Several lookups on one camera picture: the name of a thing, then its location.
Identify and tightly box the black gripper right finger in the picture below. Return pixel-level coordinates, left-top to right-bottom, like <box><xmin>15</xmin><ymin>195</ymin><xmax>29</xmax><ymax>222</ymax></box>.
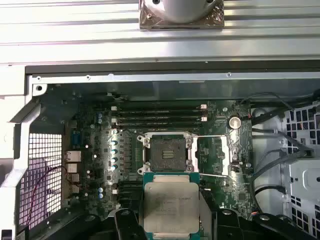
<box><xmin>212</xmin><ymin>208</ymin><xmax>310</xmax><ymax>240</ymax></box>

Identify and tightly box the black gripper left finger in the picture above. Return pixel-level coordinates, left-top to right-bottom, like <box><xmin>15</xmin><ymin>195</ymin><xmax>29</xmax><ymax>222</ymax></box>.
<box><xmin>74</xmin><ymin>209</ymin><xmax>146</xmax><ymax>240</ymax></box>

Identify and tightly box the CPU with silver top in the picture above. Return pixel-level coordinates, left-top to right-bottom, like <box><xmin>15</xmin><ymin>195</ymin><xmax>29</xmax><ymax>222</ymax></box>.
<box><xmin>141</xmin><ymin>171</ymin><xmax>201</xmax><ymax>240</ymax></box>

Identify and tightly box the metal socket cover frame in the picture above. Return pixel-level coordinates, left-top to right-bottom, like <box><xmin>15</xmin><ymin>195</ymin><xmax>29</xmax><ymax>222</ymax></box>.
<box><xmin>192</xmin><ymin>134</ymin><xmax>231</xmax><ymax>178</ymax></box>

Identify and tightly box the CPU socket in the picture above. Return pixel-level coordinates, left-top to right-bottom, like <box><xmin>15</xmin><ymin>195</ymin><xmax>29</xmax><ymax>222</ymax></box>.
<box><xmin>136</xmin><ymin>133</ymin><xmax>200</xmax><ymax>174</ymax></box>

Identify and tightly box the green motherboard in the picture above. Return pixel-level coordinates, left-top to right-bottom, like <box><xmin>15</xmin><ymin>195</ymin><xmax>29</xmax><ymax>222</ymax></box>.
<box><xmin>62</xmin><ymin>98</ymin><xmax>254</xmax><ymax>223</ymax></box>

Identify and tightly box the silver metal drive cage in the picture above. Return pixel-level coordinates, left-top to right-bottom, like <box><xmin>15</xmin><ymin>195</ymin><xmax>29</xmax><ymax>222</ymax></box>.
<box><xmin>282</xmin><ymin>99</ymin><xmax>320</xmax><ymax>240</ymax></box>

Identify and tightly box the round silver coin battery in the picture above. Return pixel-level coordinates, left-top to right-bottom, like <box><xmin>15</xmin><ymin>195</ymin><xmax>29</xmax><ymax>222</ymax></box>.
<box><xmin>227</xmin><ymin>115</ymin><xmax>243</xmax><ymax>130</ymax></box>

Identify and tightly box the black and silver PC case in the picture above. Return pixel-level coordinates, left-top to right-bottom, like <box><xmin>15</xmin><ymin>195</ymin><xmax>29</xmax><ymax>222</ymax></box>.
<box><xmin>0</xmin><ymin>57</ymin><xmax>320</xmax><ymax>240</ymax></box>

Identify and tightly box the thick black cable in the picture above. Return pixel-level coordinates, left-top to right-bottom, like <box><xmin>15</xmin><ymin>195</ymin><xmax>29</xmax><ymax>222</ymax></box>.
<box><xmin>254</xmin><ymin>185</ymin><xmax>286</xmax><ymax>201</ymax></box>

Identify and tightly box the grey cable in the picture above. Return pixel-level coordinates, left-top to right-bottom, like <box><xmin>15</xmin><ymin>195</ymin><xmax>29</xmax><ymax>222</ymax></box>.
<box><xmin>251</xmin><ymin>148</ymin><xmax>288</xmax><ymax>183</ymax></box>

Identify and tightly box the red and black wire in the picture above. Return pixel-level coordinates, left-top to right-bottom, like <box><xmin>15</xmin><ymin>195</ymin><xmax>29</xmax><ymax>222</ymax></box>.
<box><xmin>26</xmin><ymin>165</ymin><xmax>82</xmax><ymax>227</ymax></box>

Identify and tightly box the thin black cable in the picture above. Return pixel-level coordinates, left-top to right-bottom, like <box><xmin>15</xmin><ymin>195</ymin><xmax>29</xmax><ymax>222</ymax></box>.
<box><xmin>239</xmin><ymin>91</ymin><xmax>297</xmax><ymax>112</ymax></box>

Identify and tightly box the square brown base plate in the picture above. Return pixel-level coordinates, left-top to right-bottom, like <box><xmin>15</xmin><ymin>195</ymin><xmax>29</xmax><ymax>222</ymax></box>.
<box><xmin>138</xmin><ymin>0</ymin><xmax>225</xmax><ymax>31</ymax></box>

